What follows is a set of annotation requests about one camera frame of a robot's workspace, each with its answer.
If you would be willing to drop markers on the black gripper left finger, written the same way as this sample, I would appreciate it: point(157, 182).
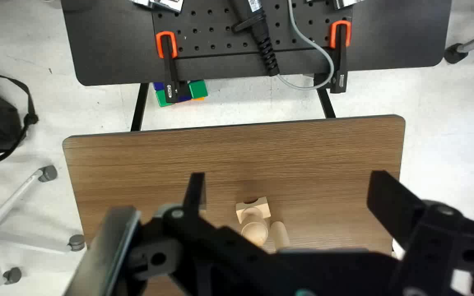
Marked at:
point(195, 190)

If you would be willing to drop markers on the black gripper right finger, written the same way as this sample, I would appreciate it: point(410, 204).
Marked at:
point(391, 202)

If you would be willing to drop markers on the wooden egg holder with egg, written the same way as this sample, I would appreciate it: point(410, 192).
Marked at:
point(254, 232)

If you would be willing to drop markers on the wooden square block with arch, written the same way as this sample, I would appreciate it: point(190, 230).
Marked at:
point(264, 209)

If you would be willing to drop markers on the wooden desk with slanted shelf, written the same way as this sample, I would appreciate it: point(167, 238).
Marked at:
point(139, 164)

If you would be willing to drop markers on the wooden cylinder peg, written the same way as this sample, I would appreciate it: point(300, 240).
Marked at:
point(279, 235)

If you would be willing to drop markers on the green and blue cube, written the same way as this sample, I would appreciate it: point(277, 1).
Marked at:
point(196, 89)

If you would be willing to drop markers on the orange and black clamp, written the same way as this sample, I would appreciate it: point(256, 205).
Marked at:
point(172, 65)
point(340, 59)

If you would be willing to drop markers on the black ribbed conduit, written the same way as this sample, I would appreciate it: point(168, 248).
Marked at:
point(267, 49)

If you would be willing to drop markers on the black perforated work table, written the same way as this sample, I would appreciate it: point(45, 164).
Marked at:
point(111, 42)

